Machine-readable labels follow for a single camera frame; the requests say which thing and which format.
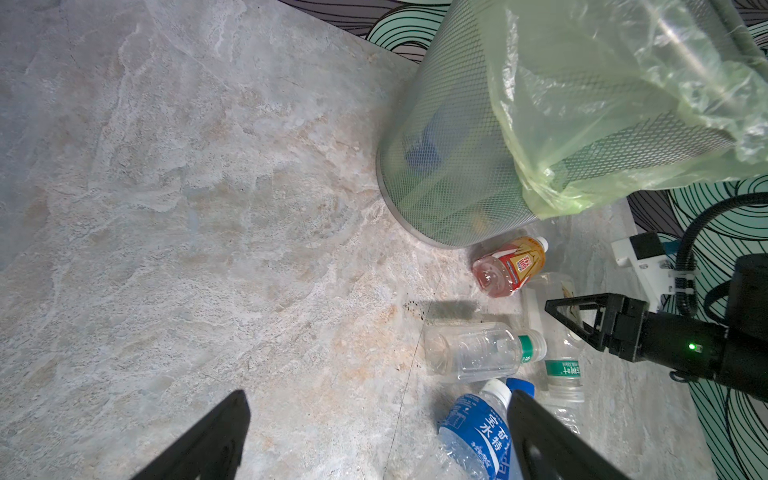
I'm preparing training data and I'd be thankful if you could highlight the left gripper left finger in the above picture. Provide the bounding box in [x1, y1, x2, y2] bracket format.
[133, 390, 251, 480]

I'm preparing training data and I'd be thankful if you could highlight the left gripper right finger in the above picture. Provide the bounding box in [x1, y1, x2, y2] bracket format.
[507, 390, 628, 480]

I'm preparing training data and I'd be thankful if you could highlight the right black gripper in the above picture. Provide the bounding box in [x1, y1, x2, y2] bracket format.
[545, 293, 727, 378]

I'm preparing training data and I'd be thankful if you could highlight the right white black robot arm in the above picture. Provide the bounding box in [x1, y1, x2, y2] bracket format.
[545, 192, 767, 401]

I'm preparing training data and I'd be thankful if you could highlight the green plastic bin liner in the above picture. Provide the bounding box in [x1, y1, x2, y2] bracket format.
[471, 1, 767, 219]

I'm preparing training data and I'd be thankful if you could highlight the grey mesh waste bin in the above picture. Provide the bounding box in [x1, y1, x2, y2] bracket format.
[376, 0, 739, 250]

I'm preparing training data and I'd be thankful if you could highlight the clear bottle blue label white cap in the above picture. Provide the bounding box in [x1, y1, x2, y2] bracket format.
[409, 379, 512, 479]

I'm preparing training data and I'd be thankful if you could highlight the clear bottle white picture label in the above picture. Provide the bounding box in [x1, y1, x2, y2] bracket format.
[521, 272, 587, 437]

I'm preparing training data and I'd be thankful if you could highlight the red yellow tea bottle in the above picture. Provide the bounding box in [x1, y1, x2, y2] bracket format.
[472, 236, 549, 298]

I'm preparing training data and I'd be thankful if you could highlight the clear bottle green cap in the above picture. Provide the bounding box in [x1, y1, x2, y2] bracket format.
[422, 322, 547, 383]

